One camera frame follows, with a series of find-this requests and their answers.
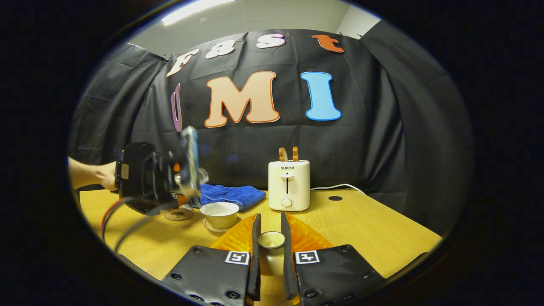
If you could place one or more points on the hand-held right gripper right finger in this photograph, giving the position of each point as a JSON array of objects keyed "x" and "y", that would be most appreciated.
[{"x": 287, "y": 272}]

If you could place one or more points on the brown toast slice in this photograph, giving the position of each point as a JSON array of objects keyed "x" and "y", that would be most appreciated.
[
  {"x": 295, "y": 154},
  {"x": 282, "y": 154}
]

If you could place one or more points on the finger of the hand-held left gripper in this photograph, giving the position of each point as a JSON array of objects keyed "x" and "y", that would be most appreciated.
[
  {"x": 180, "y": 199},
  {"x": 176, "y": 159}
]

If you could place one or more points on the cream teacup lid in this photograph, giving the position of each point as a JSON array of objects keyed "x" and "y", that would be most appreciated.
[{"x": 271, "y": 240}]

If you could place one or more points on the black backdrop cloth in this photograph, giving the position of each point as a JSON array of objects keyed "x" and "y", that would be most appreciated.
[{"x": 382, "y": 127}]

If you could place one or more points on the white toaster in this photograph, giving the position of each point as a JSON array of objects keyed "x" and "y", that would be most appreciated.
[{"x": 289, "y": 185}]

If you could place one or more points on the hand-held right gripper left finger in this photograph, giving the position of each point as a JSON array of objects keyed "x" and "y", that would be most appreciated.
[{"x": 256, "y": 272}]

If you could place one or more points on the blue towel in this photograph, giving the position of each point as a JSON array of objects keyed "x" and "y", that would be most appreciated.
[{"x": 233, "y": 195}]

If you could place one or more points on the clear plastic water bottle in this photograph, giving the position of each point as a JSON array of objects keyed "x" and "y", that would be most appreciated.
[{"x": 192, "y": 161}]

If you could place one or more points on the cream ceramic teacup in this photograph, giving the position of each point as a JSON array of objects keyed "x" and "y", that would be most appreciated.
[{"x": 220, "y": 216}]

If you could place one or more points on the cream ceramic saucer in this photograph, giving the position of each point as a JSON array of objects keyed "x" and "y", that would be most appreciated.
[{"x": 211, "y": 228}]

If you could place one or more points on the round cork coaster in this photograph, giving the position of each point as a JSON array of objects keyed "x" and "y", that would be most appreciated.
[{"x": 178, "y": 214}]

